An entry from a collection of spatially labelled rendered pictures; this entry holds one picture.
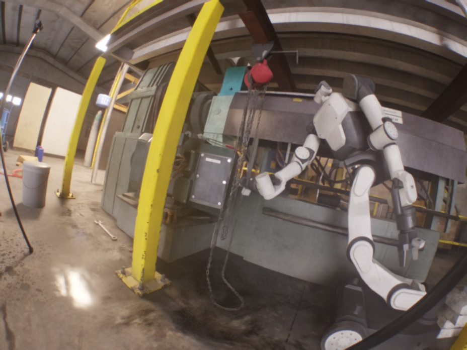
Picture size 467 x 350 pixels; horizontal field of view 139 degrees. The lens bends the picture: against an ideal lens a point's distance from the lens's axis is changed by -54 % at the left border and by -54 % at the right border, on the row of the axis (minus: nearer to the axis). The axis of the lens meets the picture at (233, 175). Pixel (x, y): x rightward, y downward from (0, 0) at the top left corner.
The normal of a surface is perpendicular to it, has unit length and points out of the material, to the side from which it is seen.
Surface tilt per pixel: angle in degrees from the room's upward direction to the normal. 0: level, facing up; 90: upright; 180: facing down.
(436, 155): 90
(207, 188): 90
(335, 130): 113
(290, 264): 90
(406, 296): 90
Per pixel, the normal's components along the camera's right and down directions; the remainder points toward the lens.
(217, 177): -0.13, -0.04
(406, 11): -0.22, 0.97
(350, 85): -0.97, 0.18
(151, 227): 0.87, 0.20
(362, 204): -0.41, 0.29
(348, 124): -0.57, 0.03
